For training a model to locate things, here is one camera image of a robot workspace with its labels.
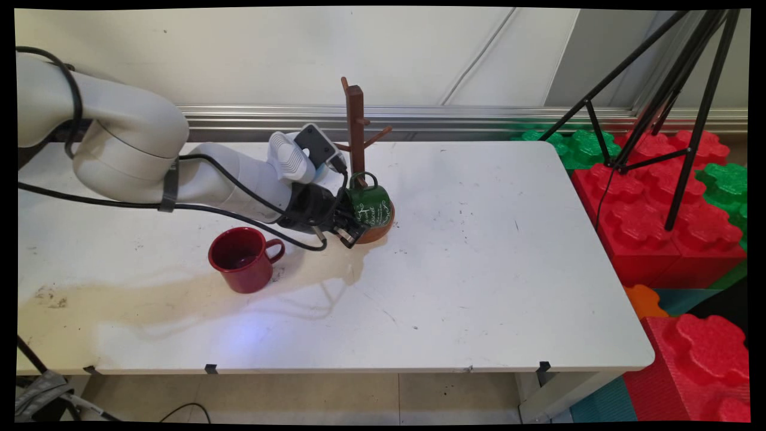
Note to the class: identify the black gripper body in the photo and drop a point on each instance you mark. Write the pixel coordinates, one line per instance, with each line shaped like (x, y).
(311, 209)

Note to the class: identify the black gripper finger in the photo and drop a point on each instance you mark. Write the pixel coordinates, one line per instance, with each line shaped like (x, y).
(349, 235)
(346, 214)

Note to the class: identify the green enamel mug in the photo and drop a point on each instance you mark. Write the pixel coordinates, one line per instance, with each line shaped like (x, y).
(371, 203)

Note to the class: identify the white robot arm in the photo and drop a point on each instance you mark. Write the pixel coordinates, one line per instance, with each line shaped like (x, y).
(131, 149)

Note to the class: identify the white and blue bowl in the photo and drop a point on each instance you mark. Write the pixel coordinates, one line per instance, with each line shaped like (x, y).
(321, 172)

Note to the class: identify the brown wooden mug tree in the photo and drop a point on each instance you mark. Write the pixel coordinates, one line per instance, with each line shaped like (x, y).
(356, 126)

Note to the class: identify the red enamel mug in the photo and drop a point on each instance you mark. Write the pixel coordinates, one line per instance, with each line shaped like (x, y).
(245, 272)

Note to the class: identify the green foam block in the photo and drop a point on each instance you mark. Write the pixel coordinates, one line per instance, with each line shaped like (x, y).
(727, 185)
(583, 149)

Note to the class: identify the white table leg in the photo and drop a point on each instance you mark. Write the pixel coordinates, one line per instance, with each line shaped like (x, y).
(556, 395)

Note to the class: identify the large red foam block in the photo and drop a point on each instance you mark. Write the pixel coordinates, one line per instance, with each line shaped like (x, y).
(646, 233)

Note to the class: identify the orange foam piece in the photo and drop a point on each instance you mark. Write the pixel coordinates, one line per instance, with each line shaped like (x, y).
(643, 299)

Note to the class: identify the teal foam mat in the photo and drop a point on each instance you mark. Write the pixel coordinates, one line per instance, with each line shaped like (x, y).
(688, 299)

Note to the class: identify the black tripod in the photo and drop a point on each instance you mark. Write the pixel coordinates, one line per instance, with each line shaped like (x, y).
(697, 131)

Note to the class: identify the white ribbed camera mount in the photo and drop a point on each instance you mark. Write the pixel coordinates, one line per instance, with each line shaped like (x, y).
(290, 158)

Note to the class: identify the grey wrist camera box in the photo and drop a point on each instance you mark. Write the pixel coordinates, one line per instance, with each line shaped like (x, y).
(317, 143)

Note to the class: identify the aluminium wall rail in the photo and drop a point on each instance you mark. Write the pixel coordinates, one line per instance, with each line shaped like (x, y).
(449, 117)

